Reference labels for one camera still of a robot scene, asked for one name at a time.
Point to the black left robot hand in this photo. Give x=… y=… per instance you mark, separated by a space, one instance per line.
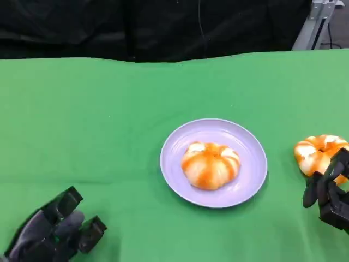
x=41 y=234

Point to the black backdrop curtain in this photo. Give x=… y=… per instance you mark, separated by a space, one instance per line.
x=81 y=27

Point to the aluminium frame post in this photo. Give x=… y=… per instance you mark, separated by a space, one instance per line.
x=308 y=27

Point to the orange and white toy bread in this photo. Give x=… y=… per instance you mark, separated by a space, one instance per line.
x=308 y=155
x=210 y=166

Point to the lilac plate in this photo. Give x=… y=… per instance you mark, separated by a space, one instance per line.
x=212 y=128

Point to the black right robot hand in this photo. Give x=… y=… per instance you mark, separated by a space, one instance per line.
x=335 y=196

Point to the green table cloth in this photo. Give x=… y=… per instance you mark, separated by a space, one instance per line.
x=81 y=122

